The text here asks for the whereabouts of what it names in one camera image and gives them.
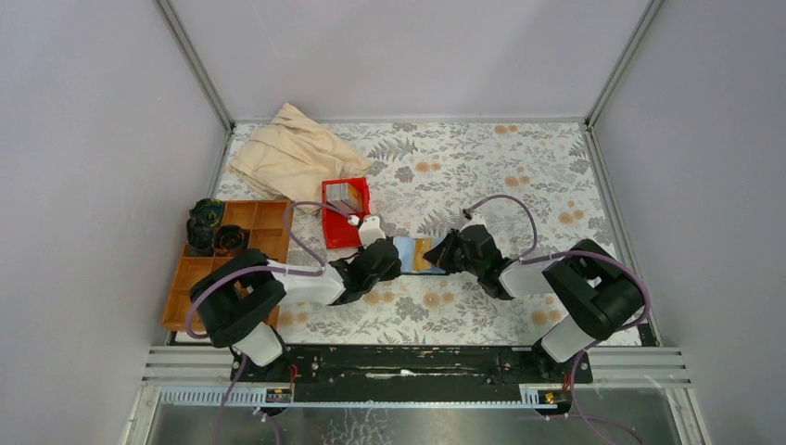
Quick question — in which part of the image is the black leather card holder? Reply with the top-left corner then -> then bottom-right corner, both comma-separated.
393,236 -> 447,275

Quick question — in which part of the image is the dark green rolled cloth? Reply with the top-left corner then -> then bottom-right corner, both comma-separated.
188,197 -> 225,228

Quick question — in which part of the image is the stack of credit cards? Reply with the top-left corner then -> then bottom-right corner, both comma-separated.
324,182 -> 363,213

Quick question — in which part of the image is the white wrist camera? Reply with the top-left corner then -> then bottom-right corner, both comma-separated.
460,210 -> 487,232
348,213 -> 387,248

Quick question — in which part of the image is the orange credit card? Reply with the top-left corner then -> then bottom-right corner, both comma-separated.
412,237 -> 438,274

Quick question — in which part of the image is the floral patterned table mat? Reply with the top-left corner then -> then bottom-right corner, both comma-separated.
277,122 -> 615,346

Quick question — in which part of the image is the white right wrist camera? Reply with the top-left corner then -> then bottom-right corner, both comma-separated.
460,210 -> 487,232

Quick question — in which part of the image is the wooden compartment tray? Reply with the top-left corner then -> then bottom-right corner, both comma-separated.
160,200 -> 292,332

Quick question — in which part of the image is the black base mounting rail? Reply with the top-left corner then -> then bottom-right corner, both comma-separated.
230,344 -> 593,402

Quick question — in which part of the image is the dark floral rolled cloth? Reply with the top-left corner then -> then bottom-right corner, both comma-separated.
184,219 -> 215,257

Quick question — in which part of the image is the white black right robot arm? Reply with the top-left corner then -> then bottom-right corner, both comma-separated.
421,224 -> 649,382

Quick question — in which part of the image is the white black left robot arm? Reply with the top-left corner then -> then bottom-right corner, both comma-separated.
187,238 -> 401,381

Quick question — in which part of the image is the beige folded cloth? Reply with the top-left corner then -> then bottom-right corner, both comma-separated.
219,103 -> 372,216

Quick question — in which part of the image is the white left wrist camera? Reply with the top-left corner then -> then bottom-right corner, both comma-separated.
348,213 -> 387,248

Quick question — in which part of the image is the red plastic bin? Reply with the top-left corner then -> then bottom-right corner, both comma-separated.
321,177 -> 371,249

